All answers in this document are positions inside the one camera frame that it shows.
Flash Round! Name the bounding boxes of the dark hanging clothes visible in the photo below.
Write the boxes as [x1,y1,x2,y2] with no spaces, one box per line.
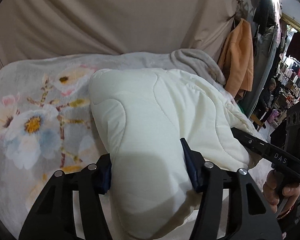
[253,0,281,35]

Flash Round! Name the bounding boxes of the person's right hand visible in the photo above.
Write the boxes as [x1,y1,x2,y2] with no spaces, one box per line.
[263,170,300,215]

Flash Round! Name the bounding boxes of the orange hanging garment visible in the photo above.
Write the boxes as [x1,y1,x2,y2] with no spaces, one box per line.
[218,18,254,99]

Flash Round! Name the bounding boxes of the cream quilted jacket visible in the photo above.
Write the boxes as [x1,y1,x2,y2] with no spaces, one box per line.
[89,68,260,239]

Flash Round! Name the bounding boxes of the person in dark coat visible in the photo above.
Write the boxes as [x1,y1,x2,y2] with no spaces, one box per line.
[255,78,276,122]

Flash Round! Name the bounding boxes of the beige fabric backdrop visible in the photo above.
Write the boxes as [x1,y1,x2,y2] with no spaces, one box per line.
[0,0,237,69]

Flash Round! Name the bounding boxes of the grey floral fleece blanket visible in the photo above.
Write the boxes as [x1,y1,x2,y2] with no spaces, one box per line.
[0,49,238,237]

